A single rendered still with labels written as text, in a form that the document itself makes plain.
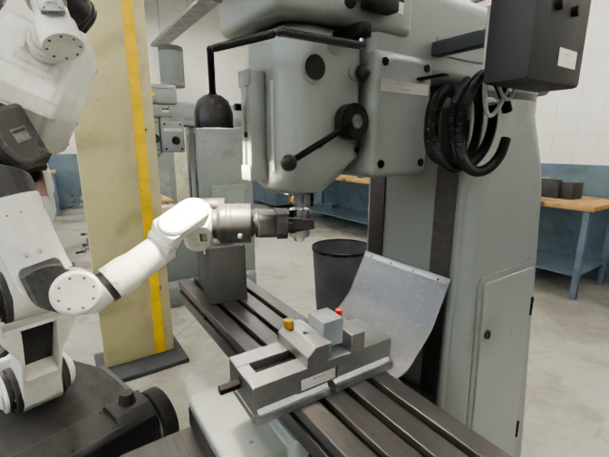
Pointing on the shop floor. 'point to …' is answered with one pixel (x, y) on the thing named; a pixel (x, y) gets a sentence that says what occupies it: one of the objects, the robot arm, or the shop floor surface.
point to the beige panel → (124, 189)
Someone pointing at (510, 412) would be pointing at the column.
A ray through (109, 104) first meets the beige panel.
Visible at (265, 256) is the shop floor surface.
